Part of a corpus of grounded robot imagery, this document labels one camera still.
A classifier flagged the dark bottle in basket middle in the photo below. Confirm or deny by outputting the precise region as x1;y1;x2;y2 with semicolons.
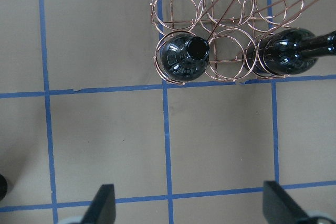
161;33;210;82

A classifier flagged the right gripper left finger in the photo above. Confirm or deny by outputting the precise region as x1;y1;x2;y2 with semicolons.
81;184;116;224

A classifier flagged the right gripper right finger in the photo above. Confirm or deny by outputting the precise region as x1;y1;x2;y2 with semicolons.
262;181;309;224

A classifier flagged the copper wire wine basket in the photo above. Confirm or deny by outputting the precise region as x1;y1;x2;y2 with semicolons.
150;0;319;85

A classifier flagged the dark wine bottle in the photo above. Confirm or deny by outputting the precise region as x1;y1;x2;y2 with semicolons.
0;174;8;200

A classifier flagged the dark bottle in basket corner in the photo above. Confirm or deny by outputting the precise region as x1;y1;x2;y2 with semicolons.
246;28;335;76

